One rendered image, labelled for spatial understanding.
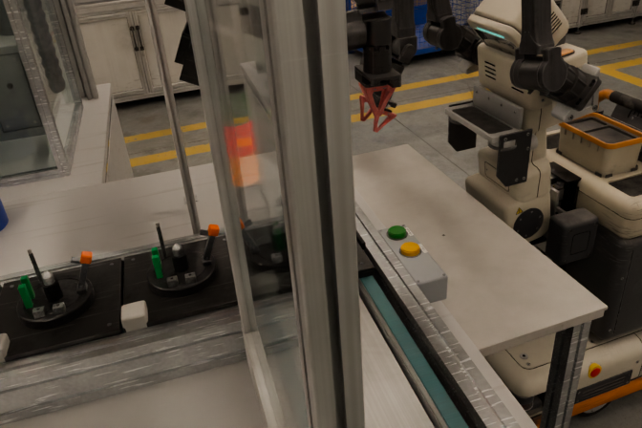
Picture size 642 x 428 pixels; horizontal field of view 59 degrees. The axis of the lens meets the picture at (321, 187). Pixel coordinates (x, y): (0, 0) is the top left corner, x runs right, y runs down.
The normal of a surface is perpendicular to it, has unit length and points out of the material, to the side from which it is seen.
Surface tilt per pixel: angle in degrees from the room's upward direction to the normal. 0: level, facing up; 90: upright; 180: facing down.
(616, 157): 92
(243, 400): 0
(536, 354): 0
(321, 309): 90
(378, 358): 0
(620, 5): 90
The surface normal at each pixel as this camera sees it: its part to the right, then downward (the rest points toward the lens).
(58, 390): 0.29, 0.44
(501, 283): -0.07, -0.87
